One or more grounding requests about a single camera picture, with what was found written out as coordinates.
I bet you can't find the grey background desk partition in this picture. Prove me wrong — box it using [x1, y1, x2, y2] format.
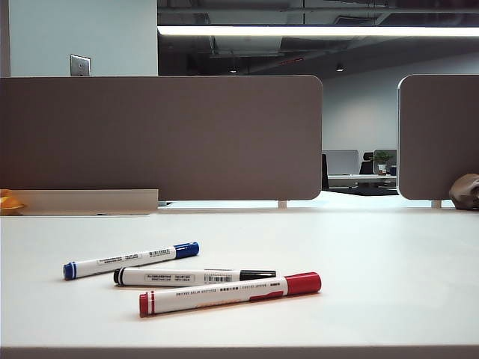
[323, 150, 359, 176]

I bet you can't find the white background desk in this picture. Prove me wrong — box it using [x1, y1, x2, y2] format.
[327, 174, 397, 189]

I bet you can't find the wide brown desk partition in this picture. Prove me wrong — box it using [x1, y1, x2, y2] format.
[0, 75, 324, 202]

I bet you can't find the red cap whiteboard marker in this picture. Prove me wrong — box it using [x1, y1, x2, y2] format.
[138, 271, 323, 318]

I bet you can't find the orange object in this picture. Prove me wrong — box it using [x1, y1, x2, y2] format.
[0, 188, 26, 216]

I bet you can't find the beige cable tray box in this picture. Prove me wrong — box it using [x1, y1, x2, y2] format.
[14, 188, 159, 217]

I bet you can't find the small potted green plant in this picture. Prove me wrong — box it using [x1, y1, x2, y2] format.
[373, 150, 394, 177]

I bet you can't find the metal wall switch plate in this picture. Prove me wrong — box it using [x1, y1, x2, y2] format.
[69, 54, 92, 77]

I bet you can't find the brown crumpled object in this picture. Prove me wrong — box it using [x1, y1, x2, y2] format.
[448, 174, 479, 210]

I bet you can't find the long linear ceiling light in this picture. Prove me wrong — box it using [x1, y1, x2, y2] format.
[156, 25, 479, 37]

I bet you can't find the grey ceiling air duct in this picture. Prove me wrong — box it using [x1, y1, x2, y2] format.
[209, 36, 285, 58]

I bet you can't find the blue cap whiteboard marker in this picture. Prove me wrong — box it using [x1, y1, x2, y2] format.
[62, 241, 201, 280]

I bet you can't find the narrow brown desk partition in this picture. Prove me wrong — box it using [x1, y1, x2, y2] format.
[397, 73, 479, 201]

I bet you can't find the black office chair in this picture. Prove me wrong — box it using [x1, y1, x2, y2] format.
[359, 151, 375, 176]

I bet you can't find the black cap whiteboard marker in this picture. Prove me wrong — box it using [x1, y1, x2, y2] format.
[113, 266, 278, 288]

